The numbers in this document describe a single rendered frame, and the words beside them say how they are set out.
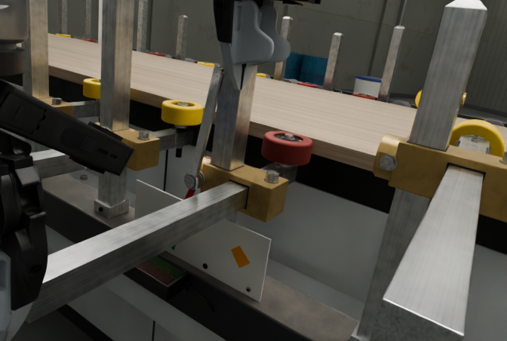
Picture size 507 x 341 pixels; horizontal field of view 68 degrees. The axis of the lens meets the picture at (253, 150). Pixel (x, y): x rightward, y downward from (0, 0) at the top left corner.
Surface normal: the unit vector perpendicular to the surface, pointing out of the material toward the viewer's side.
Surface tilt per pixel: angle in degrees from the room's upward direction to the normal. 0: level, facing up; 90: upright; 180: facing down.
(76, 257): 0
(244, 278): 90
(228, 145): 90
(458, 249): 0
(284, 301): 0
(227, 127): 90
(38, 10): 90
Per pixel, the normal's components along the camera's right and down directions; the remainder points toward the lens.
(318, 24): 0.48, 0.32
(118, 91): 0.83, 0.27
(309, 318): 0.14, -0.95
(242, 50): -0.54, 0.22
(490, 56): -0.87, 0.03
